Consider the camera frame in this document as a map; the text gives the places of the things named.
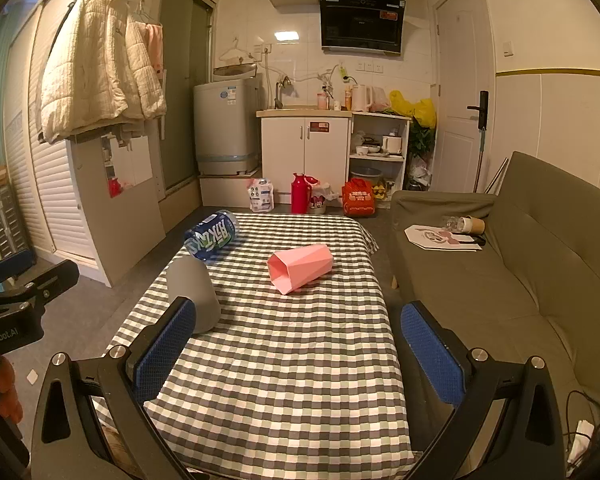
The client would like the white wardrobe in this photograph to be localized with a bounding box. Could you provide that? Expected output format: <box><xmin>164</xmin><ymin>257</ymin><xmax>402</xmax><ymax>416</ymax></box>
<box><xmin>2</xmin><ymin>0</ymin><xmax>167</xmax><ymax>288</ymax></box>

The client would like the black range hood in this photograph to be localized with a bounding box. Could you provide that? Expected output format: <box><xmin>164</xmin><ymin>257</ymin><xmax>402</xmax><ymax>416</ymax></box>
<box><xmin>318</xmin><ymin>0</ymin><xmax>406</xmax><ymax>55</ymax></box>

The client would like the black door lock handle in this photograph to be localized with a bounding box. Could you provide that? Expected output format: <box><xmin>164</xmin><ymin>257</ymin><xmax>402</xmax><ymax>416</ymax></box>
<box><xmin>468</xmin><ymin>90</ymin><xmax>490</xmax><ymax>130</ymax></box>

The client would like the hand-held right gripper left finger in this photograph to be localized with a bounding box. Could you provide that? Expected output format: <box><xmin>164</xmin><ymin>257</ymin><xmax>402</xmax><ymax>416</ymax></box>
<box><xmin>30</xmin><ymin>296</ymin><xmax>197</xmax><ymax>480</ymax></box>

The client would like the metal faucet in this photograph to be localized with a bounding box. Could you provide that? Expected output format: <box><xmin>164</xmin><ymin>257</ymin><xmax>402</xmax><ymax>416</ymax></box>
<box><xmin>274</xmin><ymin>76</ymin><xmax>293</xmax><ymax>110</ymax></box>

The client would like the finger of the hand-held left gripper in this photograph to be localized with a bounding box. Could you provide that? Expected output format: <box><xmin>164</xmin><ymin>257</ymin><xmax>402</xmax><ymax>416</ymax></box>
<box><xmin>0</xmin><ymin>260</ymin><xmax>81</xmax><ymax>313</ymax></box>

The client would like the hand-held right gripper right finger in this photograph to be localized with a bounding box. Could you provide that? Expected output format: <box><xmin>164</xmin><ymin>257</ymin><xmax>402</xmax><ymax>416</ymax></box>
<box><xmin>400</xmin><ymin>301</ymin><xmax>571</xmax><ymax>480</ymax></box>

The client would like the white detergent refill pouch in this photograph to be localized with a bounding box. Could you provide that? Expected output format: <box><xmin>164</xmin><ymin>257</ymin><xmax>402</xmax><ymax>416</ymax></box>
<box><xmin>246</xmin><ymin>178</ymin><xmax>275</xmax><ymax>212</ymax></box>

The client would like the grey suitcase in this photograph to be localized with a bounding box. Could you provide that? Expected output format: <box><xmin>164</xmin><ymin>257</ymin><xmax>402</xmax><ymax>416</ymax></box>
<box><xmin>0</xmin><ymin>183</ymin><xmax>35</xmax><ymax>261</ymax></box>

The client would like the olive green sofa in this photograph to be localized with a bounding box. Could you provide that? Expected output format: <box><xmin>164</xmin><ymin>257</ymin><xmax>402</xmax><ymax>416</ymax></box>
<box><xmin>386</xmin><ymin>151</ymin><xmax>600</xmax><ymax>461</ymax></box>

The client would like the white electric kettle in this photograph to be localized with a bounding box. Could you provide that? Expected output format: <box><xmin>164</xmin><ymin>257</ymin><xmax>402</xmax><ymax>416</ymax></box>
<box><xmin>350</xmin><ymin>84</ymin><xmax>374</xmax><ymax>113</ymax></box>

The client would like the yellow plastic bag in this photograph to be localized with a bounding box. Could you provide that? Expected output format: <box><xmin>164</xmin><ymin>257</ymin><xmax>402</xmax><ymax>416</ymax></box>
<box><xmin>389</xmin><ymin>90</ymin><xmax>438</xmax><ymax>129</ymax></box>

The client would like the checkered tablecloth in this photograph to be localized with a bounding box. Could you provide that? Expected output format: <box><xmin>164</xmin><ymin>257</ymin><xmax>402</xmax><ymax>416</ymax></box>
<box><xmin>91</xmin><ymin>213</ymin><xmax>422</xmax><ymax>480</ymax></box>

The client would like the white open shelf unit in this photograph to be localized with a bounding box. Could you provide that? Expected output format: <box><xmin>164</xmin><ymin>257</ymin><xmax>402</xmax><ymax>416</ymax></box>
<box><xmin>349</xmin><ymin>111</ymin><xmax>412</xmax><ymax>196</ymax></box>

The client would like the blue plastic bottle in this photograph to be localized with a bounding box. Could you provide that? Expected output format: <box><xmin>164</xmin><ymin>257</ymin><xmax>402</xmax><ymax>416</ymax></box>
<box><xmin>184</xmin><ymin>209</ymin><xmax>240</xmax><ymax>264</ymax></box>

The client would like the white washing machine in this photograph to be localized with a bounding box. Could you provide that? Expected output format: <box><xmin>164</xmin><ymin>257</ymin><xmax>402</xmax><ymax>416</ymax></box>
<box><xmin>193</xmin><ymin>65</ymin><xmax>261</xmax><ymax>177</ymax></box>

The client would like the cream puffer jacket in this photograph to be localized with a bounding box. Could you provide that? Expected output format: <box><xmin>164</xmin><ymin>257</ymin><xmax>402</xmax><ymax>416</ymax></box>
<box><xmin>39</xmin><ymin>0</ymin><xmax>168</xmax><ymax>144</ymax></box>

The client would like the white sink cabinet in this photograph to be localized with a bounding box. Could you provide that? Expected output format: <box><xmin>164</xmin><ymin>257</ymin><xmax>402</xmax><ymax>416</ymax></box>
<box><xmin>256</xmin><ymin>106</ymin><xmax>353</xmax><ymax>207</ymax></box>

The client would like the brown paper cup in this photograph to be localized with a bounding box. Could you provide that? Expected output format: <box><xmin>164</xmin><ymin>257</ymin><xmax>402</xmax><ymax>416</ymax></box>
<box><xmin>459</xmin><ymin>215</ymin><xmax>488</xmax><ymax>236</ymax></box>

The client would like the white entrance door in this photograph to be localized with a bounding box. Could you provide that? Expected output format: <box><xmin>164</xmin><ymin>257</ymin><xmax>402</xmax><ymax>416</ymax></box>
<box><xmin>432</xmin><ymin>0</ymin><xmax>496</xmax><ymax>194</ymax></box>

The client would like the pink faceted cup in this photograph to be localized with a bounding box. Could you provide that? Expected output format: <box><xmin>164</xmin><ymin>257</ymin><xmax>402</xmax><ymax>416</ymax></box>
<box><xmin>267</xmin><ymin>243</ymin><xmax>334</xmax><ymax>295</ymax></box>

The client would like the red thermos flask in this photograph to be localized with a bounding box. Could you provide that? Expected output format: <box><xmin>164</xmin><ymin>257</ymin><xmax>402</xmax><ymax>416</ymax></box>
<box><xmin>290</xmin><ymin>173</ymin><xmax>307</xmax><ymax>215</ymax></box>

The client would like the glass shower door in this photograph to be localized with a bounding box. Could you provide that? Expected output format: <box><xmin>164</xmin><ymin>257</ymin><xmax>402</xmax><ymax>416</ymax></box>
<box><xmin>157</xmin><ymin>0</ymin><xmax>216</xmax><ymax>200</ymax></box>

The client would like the red shopping bag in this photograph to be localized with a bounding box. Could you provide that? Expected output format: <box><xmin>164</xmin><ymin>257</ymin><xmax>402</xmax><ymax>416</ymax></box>
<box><xmin>341</xmin><ymin>178</ymin><xmax>378</xmax><ymax>217</ymax></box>

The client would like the pink garment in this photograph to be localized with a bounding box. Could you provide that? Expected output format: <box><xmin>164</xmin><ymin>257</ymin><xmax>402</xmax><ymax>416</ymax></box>
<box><xmin>141</xmin><ymin>21</ymin><xmax>165</xmax><ymax>77</ymax></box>

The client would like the grey cup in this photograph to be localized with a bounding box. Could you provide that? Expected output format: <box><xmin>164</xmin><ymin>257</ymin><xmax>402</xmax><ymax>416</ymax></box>
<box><xmin>165</xmin><ymin>256</ymin><xmax>222</xmax><ymax>336</ymax></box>

